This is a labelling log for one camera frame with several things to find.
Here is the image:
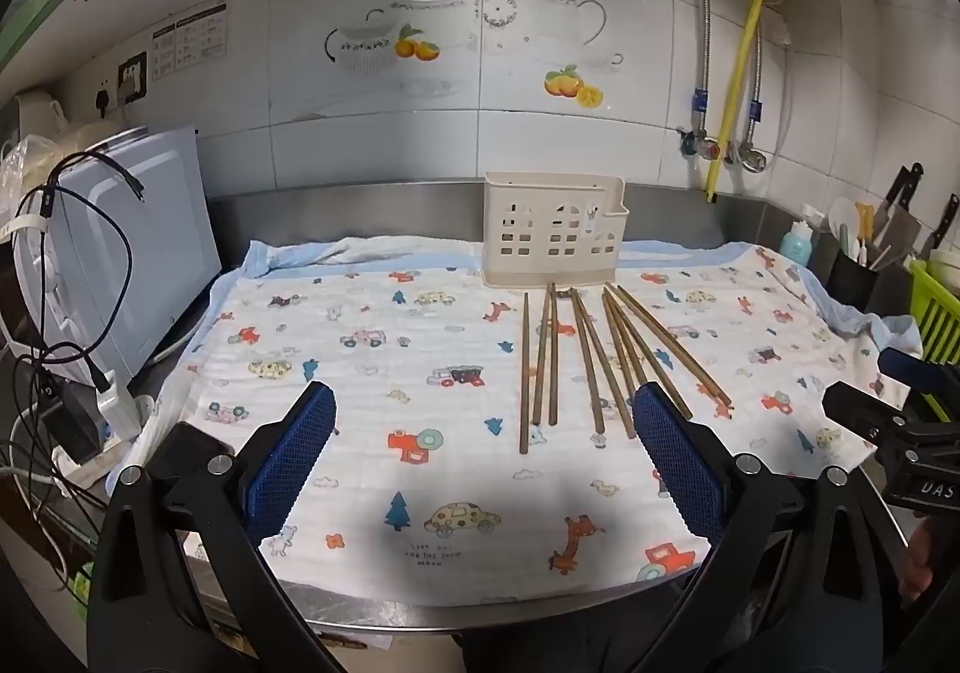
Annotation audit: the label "white wall notice sticker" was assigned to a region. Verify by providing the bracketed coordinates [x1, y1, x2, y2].
[152, 2, 226, 80]

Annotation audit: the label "teal pump bottle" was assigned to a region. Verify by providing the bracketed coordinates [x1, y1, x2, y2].
[778, 208, 826, 265]

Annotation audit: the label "black cable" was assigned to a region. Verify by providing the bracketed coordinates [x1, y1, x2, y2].
[15, 152, 151, 393]

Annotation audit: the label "white microwave oven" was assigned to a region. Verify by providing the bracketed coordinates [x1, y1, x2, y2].
[15, 125, 222, 389]

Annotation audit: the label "black wall socket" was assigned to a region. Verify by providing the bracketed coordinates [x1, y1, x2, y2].
[116, 52, 149, 104]

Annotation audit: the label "white charger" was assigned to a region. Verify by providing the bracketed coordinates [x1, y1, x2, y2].
[96, 373, 143, 441]

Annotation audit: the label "red-handled water valve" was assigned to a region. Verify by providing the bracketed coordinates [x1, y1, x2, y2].
[679, 127, 721, 162]

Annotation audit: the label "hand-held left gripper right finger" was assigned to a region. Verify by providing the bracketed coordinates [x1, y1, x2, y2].
[632, 382, 912, 673]

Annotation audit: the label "black-handled cleaver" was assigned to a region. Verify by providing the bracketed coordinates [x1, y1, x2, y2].
[874, 163, 925, 262]

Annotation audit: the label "braided metal hose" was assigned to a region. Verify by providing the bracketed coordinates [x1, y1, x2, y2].
[694, 0, 713, 142]
[746, 20, 766, 157]

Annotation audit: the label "black power adapter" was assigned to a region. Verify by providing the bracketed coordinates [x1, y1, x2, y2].
[37, 380, 98, 464]

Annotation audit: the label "yellow gas hose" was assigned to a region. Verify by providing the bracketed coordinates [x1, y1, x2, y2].
[705, 0, 770, 202]

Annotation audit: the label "white spatula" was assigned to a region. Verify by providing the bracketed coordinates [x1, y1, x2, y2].
[829, 197, 857, 254]

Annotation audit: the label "green dish rack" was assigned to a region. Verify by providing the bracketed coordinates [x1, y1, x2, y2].
[907, 259, 960, 363]

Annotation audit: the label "black utensil cup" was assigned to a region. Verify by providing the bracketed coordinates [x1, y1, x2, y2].
[825, 245, 880, 314]

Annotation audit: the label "white kettle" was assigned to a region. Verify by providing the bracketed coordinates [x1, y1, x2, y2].
[13, 89, 70, 136]

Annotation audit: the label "bunch of wooden chopsticks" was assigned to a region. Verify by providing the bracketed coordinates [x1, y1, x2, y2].
[519, 281, 733, 455]

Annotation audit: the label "cartoon printed white blanket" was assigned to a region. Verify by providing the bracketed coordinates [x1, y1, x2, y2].
[112, 234, 923, 606]

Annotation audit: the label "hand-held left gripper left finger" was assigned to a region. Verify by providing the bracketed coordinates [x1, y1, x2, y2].
[86, 380, 338, 673]

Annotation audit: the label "clear plastic bag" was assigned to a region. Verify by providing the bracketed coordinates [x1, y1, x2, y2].
[0, 118, 80, 217]

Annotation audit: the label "black-handled kitchen knife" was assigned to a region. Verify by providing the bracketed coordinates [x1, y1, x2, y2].
[919, 193, 960, 262]

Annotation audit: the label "person's right hand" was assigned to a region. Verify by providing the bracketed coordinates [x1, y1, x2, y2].
[900, 515, 938, 603]

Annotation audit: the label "cream plastic utensil holder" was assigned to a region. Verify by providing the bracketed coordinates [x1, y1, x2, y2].
[482, 172, 629, 289]

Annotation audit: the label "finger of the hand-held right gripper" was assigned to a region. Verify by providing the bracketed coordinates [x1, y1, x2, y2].
[823, 380, 905, 449]
[129, 347, 960, 411]

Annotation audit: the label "metal braided hoses with valves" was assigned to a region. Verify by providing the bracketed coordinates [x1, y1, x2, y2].
[771, 0, 797, 157]

